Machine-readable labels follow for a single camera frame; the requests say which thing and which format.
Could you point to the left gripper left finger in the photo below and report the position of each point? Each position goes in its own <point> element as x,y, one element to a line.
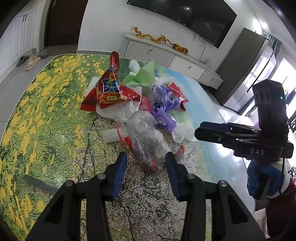
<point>60,220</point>

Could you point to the wall mounted black television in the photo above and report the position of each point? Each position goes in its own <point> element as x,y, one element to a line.
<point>211,19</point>

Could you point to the green paper sheet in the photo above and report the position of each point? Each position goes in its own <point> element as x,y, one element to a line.
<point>145,77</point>

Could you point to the purple plastic bag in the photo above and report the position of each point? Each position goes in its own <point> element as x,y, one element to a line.
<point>163,101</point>

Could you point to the white cardboard box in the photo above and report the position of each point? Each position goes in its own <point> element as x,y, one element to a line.
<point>261,219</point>

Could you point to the golden tiger figurine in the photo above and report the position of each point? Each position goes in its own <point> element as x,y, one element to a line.
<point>180,49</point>

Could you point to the clear crumpled plastic bag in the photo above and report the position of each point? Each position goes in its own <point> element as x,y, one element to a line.
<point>137,130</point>

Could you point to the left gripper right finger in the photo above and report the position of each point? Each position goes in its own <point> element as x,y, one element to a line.
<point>231,220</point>

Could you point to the dark brown door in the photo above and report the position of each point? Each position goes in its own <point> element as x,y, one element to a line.
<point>63,23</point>

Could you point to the grey slipper by door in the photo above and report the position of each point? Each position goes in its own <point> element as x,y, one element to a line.
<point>43,54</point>

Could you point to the red snack bag blue label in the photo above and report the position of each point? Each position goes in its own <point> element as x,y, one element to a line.
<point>107,90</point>

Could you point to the dark grey refrigerator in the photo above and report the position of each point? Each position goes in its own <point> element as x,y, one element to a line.
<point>250,60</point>

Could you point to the blue gloved right hand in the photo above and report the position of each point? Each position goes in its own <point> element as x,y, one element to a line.
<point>271,179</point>

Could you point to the white tv console cabinet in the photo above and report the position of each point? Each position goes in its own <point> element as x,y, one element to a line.
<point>146,51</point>

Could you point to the pink red paper packet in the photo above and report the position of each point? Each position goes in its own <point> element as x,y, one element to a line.
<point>178,93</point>

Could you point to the small red wrapper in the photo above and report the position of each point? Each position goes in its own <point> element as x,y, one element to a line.
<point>145,104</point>

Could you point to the clear white plastic bag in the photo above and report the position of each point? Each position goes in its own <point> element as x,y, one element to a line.
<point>134,66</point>

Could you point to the white wall cabinet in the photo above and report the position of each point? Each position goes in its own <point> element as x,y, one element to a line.
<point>17,39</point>

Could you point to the beige slipper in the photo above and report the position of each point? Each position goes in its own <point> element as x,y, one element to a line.
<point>31,62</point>

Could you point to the golden dragon figurine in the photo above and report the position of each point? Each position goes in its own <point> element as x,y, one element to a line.
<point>159,40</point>

